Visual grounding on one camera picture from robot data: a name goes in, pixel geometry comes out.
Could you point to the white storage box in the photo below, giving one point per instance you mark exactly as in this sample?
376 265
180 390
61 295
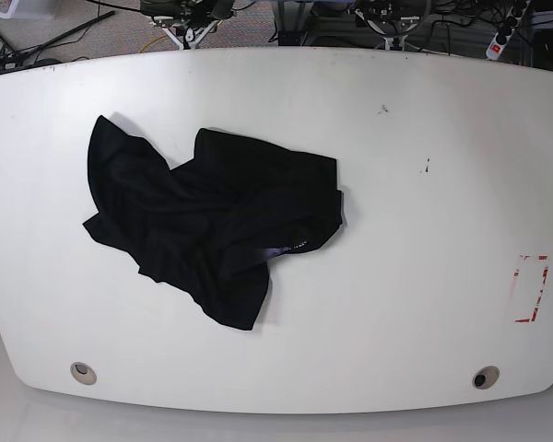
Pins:
7 8

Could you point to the red tape rectangle marking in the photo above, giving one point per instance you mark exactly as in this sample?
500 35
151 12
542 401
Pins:
528 287

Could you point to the black T-shirt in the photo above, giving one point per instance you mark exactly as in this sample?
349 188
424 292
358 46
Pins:
211 225

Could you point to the table cable grommet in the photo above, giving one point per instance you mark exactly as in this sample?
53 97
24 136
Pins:
83 373
486 377

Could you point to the white power strip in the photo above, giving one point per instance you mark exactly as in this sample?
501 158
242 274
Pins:
506 28

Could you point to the aluminium frame post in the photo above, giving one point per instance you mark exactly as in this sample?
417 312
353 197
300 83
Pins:
291 19

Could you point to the left table cable grommet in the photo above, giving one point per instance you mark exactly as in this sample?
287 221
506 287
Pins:
83 373

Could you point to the right table cable grommet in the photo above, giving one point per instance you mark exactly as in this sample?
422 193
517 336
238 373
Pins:
486 377

